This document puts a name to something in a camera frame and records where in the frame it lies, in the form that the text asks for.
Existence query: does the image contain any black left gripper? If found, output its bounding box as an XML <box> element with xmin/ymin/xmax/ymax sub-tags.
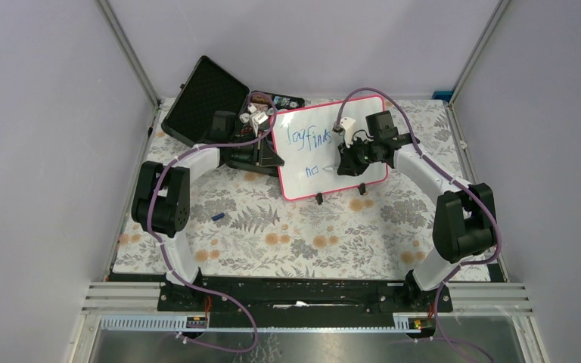
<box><xmin>228</xmin><ymin>129</ymin><xmax>284</xmax><ymax>166</ymax></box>

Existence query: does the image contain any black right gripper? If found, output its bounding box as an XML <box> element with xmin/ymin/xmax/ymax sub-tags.
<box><xmin>338</xmin><ymin>135</ymin><xmax>379</xmax><ymax>178</ymax></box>

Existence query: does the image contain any pink framed whiteboard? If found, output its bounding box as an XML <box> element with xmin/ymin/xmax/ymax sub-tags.
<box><xmin>272</xmin><ymin>101</ymin><xmax>389</xmax><ymax>201</ymax></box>

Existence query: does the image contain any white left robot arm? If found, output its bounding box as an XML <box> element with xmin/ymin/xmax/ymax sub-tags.
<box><xmin>131</xmin><ymin>118</ymin><xmax>275</xmax><ymax>311</ymax></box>

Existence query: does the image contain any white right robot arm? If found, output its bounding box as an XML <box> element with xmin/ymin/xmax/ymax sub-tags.
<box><xmin>334</xmin><ymin>111</ymin><xmax>499</xmax><ymax>312</ymax></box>

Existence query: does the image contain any black poker chip case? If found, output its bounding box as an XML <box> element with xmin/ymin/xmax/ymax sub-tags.
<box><xmin>162</xmin><ymin>56</ymin><xmax>306</xmax><ymax>177</ymax></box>

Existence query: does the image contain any floral tablecloth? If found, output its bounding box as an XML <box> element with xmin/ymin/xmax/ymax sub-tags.
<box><xmin>109</xmin><ymin>100</ymin><xmax>464</xmax><ymax>281</ymax></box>

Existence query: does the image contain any blue clamp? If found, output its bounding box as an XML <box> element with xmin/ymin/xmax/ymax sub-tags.
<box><xmin>431</xmin><ymin>91</ymin><xmax>454</xmax><ymax>103</ymax></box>

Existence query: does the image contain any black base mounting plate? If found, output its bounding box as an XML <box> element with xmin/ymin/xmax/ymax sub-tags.
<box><xmin>157</xmin><ymin>276</ymin><xmax>453</xmax><ymax>329</ymax></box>

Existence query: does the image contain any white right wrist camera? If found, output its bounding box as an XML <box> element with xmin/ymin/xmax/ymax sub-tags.
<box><xmin>333</xmin><ymin>117</ymin><xmax>358</xmax><ymax>148</ymax></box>

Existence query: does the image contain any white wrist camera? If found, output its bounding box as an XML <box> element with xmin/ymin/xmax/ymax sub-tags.
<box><xmin>247</xmin><ymin>103</ymin><xmax>269</xmax><ymax>136</ymax></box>
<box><xmin>333</xmin><ymin>117</ymin><xmax>358</xmax><ymax>148</ymax></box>

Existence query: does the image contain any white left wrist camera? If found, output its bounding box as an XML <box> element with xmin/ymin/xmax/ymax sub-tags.
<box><xmin>247</xmin><ymin>103</ymin><xmax>269</xmax><ymax>136</ymax></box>

